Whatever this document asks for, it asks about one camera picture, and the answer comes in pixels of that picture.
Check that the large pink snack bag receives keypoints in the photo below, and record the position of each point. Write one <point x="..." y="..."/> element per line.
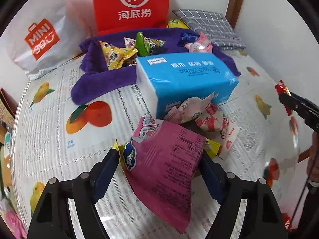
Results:
<point x="159" y="162"/>

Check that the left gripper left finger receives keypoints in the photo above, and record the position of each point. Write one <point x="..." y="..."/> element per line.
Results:
<point x="90" y="187"/>

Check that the yellow packet behind towel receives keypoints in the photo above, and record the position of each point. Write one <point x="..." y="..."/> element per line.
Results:
<point x="176" y="23"/>

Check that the pale pink packet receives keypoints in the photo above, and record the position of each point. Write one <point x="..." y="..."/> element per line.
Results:
<point x="189" y="110"/>

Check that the purple towel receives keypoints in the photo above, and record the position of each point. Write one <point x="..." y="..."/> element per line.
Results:
<point x="98" y="80"/>

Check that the blue tissue pack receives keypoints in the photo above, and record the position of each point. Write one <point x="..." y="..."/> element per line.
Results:
<point x="168" y="80"/>

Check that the white Miniso plastic bag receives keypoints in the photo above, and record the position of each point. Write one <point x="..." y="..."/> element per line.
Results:
<point x="45" y="34"/>

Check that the white strawberry jelly packet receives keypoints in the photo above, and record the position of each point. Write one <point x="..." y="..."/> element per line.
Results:
<point x="218" y="128"/>

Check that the red Haidilao paper bag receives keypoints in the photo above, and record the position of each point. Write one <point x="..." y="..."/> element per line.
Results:
<point x="122" y="15"/>

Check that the yellow triangular snack packet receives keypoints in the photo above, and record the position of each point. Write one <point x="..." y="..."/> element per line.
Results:
<point x="117" y="58"/>

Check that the dark blue small packet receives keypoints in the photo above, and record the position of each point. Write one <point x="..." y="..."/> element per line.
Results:
<point x="187" y="37"/>

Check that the pink cartoon candy packet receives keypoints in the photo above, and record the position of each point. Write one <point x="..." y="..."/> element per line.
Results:
<point x="129" y="42"/>

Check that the brown wooden door frame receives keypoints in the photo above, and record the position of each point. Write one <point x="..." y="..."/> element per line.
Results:
<point x="232" y="12"/>

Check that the person's right hand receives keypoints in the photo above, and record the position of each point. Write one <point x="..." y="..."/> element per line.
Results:
<point x="312" y="167"/>

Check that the pink wrapped snack pair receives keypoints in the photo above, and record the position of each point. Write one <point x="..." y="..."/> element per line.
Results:
<point x="202" y="44"/>

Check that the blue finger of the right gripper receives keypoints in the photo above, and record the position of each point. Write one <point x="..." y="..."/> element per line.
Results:
<point x="294" y="104"/>

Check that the green snack packet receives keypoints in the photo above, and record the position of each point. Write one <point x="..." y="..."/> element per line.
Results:
<point x="147" y="46"/>

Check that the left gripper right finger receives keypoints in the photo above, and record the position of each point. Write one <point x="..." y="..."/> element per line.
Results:
<point x="226" y="189"/>

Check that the grey checked folded cloth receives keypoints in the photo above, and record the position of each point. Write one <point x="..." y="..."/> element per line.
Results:
<point x="214" y="25"/>

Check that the red framed book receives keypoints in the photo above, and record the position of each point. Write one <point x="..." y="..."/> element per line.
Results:
<point x="8" y="109"/>

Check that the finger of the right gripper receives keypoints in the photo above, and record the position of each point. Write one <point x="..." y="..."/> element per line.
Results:
<point x="305" y="101"/>

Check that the small red snack packet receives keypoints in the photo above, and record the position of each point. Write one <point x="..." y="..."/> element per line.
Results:
<point x="284" y="95"/>

